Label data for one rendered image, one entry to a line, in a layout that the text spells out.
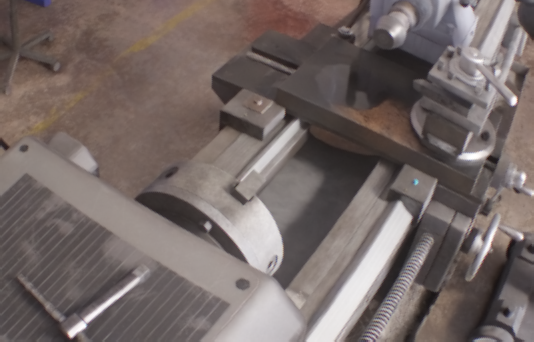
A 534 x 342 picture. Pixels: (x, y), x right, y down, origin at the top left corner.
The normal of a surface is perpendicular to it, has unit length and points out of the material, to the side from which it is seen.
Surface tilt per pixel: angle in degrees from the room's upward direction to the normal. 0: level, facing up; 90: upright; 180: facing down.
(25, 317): 0
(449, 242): 90
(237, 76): 0
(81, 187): 0
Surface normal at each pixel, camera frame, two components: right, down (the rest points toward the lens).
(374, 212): 0.09, -0.72
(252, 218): 0.62, -0.29
